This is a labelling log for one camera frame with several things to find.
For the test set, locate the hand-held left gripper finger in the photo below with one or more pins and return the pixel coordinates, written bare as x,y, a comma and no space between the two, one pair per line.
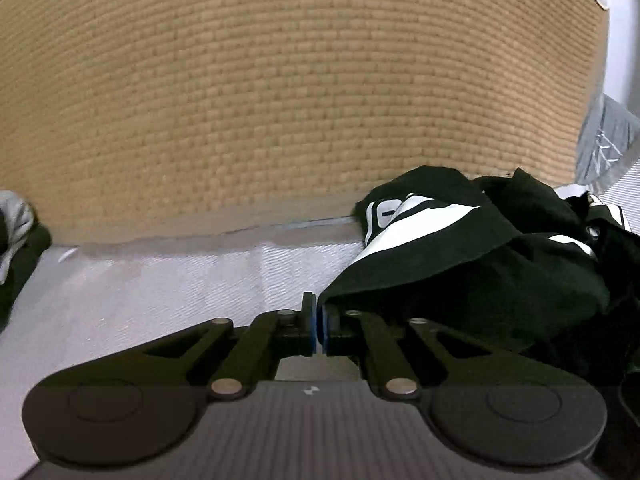
312,320
325,330

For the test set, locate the black printed t-shirt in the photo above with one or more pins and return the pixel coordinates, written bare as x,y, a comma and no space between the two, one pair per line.
450,270

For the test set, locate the tan woven mattress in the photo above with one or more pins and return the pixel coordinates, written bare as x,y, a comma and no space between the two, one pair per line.
300,85

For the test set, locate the black and grey garment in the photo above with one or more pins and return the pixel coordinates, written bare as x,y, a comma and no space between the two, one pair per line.
20,270

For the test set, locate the grey pillow with line print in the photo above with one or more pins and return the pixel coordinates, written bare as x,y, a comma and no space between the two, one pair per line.
600,135

